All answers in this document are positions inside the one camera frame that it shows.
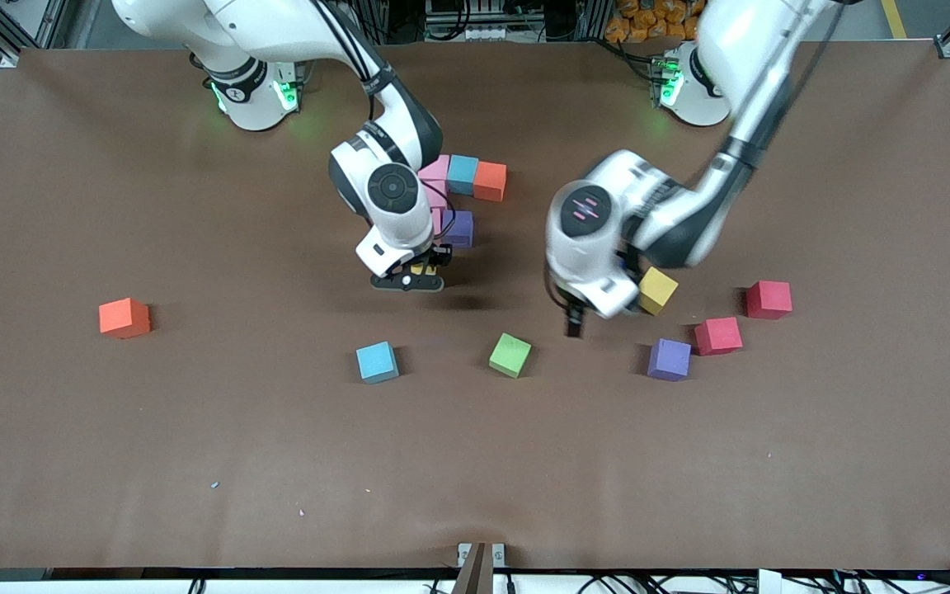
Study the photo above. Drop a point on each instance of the pink foam cube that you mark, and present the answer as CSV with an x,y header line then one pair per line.
x,y
438,171
438,196
437,221

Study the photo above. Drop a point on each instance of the blue foam cube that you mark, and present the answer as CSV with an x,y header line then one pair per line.
x,y
377,364
463,175

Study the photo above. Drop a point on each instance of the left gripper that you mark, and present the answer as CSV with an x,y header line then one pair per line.
x,y
575,319

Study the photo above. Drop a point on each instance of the brown table cover sheet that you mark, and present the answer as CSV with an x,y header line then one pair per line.
x,y
475,462

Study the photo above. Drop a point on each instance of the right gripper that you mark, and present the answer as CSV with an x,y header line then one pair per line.
x,y
439,256

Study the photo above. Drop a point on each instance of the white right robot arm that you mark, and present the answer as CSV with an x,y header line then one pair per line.
x,y
384,107

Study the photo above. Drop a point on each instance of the purple foam cube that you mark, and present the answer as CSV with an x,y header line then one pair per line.
x,y
460,229
669,360

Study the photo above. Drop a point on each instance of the pile of orange objects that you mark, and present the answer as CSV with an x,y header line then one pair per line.
x,y
648,25

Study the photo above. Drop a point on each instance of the yellow foam cube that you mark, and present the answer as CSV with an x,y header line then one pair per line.
x,y
419,269
658,291

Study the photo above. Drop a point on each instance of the green foam cube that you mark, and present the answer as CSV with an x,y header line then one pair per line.
x,y
510,355

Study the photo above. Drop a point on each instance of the white table edge rail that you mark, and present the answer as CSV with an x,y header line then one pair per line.
x,y
112,587

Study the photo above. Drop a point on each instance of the metal equipment rack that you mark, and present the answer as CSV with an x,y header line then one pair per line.
x,y
483,16

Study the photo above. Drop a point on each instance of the red foam cube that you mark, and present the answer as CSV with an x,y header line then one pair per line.
x,y
717,337
768,299

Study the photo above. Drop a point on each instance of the orange foam cube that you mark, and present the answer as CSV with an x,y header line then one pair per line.
x,y
124,319
490,183

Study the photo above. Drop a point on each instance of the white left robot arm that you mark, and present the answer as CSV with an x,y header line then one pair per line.
x,y
739,58

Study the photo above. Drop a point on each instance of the metal table edge bracket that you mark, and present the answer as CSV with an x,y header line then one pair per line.
x,y
498,554

